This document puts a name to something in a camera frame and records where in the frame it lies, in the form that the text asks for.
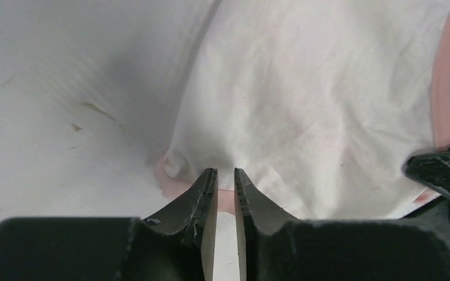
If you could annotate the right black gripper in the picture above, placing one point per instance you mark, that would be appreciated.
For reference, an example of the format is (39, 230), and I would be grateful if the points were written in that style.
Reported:
(433, 171)

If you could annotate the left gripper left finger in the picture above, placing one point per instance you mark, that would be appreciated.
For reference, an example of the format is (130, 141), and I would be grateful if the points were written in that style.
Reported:
(174, 243)

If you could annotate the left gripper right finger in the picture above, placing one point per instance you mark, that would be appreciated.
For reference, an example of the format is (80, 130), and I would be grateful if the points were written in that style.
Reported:
(275, 245)

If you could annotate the white underwear pink trim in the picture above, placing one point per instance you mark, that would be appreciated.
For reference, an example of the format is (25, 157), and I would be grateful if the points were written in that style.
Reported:
(320, 102)

